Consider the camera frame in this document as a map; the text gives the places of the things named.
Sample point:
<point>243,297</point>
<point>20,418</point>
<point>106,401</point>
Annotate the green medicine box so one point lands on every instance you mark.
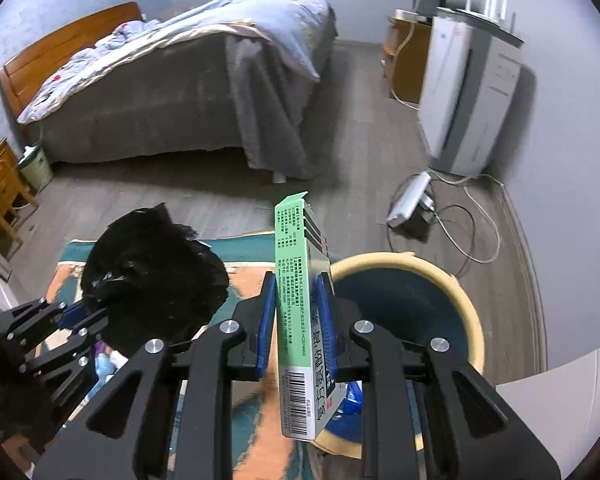
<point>292,310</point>

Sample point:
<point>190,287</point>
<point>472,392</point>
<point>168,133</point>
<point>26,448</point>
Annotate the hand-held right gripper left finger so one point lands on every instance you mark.
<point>266,320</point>

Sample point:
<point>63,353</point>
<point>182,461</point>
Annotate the black plastic bag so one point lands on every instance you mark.
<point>150,280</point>

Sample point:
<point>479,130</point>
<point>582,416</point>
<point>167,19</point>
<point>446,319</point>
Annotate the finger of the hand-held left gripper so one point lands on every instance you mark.
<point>72,312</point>
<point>75,347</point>

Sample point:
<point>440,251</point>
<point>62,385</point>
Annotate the white air purifier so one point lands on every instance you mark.
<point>460,100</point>

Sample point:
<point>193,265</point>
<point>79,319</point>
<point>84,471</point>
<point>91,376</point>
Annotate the small white green bin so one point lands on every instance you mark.
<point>36,167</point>

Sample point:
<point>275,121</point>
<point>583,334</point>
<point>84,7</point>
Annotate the white plug adapter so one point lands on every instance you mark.
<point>427,202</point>

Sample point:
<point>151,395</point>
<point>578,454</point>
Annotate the light blue quilt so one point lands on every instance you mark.
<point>205,25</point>

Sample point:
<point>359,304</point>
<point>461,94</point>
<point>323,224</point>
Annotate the wooden bed headboard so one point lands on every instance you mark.
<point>55,45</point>

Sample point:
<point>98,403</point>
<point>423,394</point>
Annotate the patterned teal orange rug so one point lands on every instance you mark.
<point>240,270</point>

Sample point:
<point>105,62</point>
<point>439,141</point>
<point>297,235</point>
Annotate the wooden cabinet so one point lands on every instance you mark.
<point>410,60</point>

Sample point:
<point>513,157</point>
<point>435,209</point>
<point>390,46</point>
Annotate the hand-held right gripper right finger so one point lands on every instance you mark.
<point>325,320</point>

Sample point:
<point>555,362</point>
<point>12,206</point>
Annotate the white router with antennas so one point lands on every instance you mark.
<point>490,17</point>

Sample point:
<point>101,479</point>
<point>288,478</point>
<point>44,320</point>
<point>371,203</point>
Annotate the white cabinet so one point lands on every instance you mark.
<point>555,410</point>

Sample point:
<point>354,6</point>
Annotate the wooden chair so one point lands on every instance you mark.
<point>0,190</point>

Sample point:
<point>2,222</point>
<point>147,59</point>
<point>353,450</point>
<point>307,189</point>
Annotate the yellow-rimmed teal bucket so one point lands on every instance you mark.
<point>405,300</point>

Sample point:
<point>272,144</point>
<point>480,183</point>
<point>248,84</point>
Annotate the bed with blue quilt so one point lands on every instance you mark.
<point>180,105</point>

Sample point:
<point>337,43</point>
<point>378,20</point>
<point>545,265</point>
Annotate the blue wrapper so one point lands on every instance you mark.
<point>351,396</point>

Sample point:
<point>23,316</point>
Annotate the white power strip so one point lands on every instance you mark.
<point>407,200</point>

